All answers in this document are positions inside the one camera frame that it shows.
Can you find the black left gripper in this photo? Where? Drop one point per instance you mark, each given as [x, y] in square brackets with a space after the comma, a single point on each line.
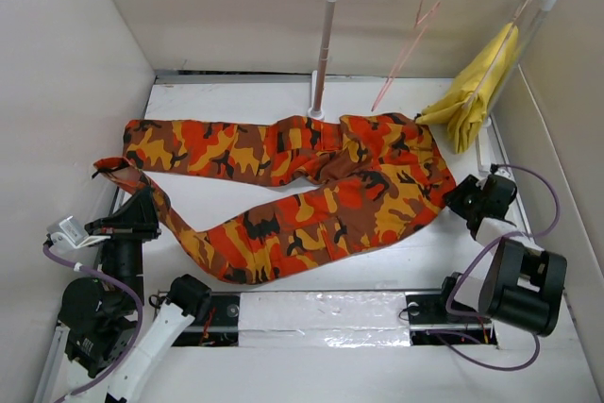
[138, 218]

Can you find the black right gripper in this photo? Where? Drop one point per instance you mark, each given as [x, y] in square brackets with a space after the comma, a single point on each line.
[454, 196]

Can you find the orange camouflage trousers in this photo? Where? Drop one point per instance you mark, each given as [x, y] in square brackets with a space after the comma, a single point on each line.
[376, 180]

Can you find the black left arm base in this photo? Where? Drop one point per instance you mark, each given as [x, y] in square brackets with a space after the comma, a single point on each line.
[218, 328]

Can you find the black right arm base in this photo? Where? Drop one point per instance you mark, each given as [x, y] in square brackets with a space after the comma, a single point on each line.
[431, 324]

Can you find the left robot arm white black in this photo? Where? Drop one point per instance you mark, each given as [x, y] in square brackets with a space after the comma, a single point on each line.
[110, 356]

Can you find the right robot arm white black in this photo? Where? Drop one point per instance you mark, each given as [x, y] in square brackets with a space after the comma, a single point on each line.
[513, 280]

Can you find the yellow garment on hanger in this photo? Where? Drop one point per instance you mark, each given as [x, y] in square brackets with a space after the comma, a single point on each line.
[463, 126]

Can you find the beige hanger holding garment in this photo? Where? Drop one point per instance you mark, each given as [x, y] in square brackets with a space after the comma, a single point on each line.
[515, 20]

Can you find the white clothes rack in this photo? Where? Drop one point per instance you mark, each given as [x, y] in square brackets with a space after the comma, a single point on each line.
[528, 26]

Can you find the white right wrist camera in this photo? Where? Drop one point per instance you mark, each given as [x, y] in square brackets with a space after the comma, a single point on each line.
[490, 229]

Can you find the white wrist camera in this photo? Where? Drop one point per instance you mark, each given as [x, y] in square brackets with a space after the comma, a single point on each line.
[490, 229]
[68, 234]

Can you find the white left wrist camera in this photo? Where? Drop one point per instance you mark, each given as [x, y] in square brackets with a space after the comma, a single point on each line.
[68, 234]

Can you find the pink wire hanger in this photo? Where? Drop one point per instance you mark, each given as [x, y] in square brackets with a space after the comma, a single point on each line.
[421, 23]

